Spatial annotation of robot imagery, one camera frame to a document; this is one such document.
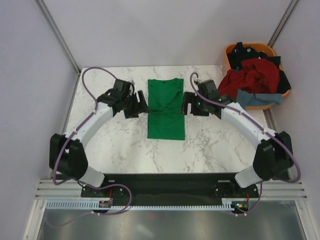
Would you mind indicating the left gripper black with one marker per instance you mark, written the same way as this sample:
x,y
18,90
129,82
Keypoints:
x,y
142,107

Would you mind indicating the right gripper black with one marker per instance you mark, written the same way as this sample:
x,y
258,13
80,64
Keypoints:
x,y
190,97

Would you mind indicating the green t shirt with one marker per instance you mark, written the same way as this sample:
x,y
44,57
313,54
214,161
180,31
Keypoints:
x,y
165,99

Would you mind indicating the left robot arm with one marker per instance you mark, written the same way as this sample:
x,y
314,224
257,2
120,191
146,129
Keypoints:
x,y
67,151

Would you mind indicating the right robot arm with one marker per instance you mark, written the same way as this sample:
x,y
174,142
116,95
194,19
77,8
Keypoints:
x,y
273,151

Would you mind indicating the blue grey t shirt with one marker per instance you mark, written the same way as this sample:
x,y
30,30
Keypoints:
x,y
246,99

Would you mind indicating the black t shirt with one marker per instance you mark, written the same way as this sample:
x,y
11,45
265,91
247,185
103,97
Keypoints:
x,y
235,54

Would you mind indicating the red t shirt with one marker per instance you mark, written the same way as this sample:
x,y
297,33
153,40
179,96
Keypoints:
x,y
257,76

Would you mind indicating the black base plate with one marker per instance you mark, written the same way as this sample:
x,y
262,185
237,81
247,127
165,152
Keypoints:
x,y
171,189

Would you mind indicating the white slotted cable duct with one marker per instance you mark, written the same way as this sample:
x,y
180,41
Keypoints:
x,y
99,205

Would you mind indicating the left aluminium frame post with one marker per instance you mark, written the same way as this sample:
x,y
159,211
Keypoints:
x,y
58,35

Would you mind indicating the aluminium frame post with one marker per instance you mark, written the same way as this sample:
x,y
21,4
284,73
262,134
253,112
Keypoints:
x,y
58,35
283,22

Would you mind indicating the right aluminium frame post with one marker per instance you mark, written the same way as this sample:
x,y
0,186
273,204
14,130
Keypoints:
x,y
283,22

